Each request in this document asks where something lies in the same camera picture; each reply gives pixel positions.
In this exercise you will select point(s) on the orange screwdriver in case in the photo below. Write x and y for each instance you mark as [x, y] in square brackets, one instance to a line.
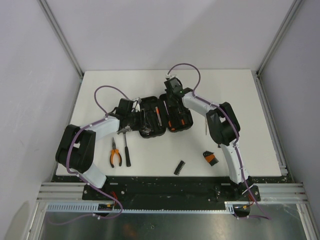
[171, 126]

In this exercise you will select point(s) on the utility knife in case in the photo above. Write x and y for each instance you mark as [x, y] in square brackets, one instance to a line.
[158, 116]

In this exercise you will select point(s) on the left aluminium frame post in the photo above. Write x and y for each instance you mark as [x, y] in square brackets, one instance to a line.
[60, 36]

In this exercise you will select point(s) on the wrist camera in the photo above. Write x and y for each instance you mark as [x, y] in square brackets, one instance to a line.
[170, 76]
[136, 104]

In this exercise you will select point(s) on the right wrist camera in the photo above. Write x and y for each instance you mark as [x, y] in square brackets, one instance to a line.
[170, 76]

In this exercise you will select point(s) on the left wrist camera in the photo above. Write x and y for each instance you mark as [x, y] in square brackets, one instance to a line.
[136, 104]

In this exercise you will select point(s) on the black plastic tool case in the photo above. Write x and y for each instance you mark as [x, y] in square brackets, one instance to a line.
[181, 118]

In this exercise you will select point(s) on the grey slotted cable duct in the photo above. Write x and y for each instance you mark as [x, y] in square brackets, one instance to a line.
[102, 208]

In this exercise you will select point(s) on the claw hammer black handle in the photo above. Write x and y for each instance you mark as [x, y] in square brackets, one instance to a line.
[126, 149]

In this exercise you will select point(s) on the right aluminium frame post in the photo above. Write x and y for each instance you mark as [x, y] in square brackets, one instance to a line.
[280, 34]

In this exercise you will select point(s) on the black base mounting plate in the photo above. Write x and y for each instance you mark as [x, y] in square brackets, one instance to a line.
[171, 191]

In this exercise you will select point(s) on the black bit holder strip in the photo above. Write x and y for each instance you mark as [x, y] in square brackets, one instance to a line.
[179, 167]

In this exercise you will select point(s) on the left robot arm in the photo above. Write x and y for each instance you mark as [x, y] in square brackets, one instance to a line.
[77, 147]

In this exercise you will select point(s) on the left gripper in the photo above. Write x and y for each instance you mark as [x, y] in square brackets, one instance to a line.
[143, 122]

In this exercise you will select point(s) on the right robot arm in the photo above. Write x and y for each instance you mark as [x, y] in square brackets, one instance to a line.
[222, 124]

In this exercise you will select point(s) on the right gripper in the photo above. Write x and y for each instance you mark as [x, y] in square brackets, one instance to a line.
[172, 106]

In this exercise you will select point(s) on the aluminium frame post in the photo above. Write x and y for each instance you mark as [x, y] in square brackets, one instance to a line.
[280, 34]
[60, 36]

